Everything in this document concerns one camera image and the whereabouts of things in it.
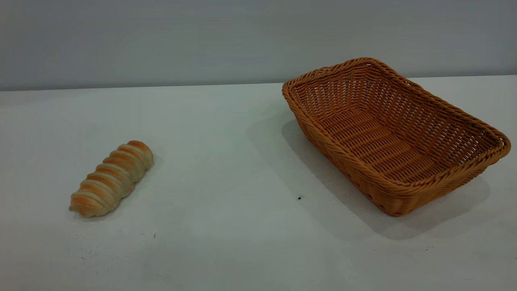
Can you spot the striped twisted bread loaf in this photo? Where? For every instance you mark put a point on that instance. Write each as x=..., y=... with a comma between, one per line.
x=111, y=180

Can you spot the orange woven wicker basket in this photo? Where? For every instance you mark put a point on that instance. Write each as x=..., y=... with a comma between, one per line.
x=379, y=145

